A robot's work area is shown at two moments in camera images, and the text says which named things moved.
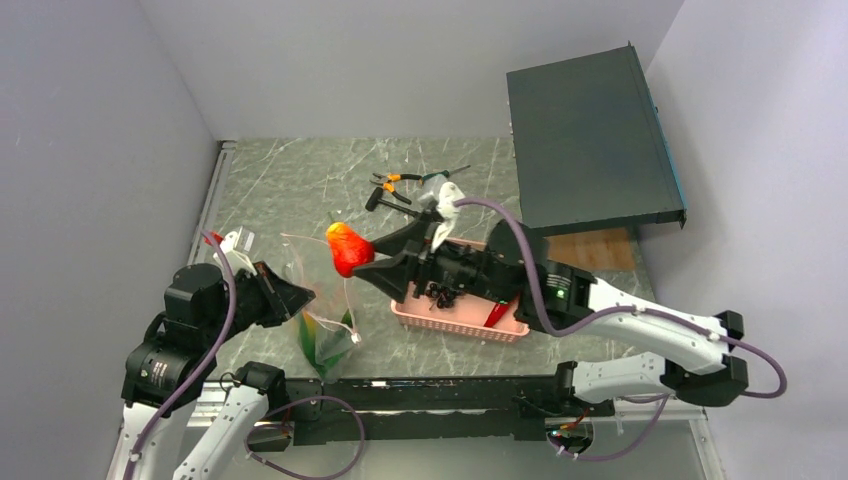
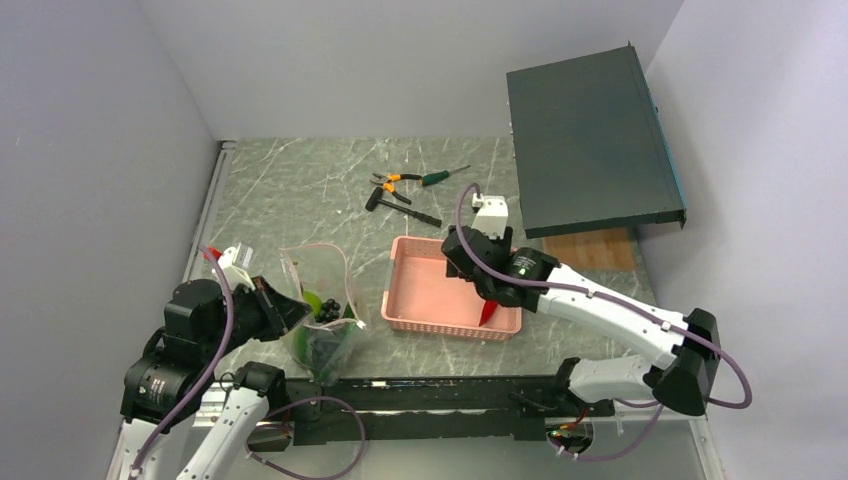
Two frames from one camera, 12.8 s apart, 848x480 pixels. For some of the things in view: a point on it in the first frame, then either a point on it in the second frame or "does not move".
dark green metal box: (590, 150) does not move
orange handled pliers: (387, 182) does not move
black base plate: (340, 409) does not move
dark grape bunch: (445, 295) → (329, 311)
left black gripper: (281, 296) → (279, 311)
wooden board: (598, 250) does not move
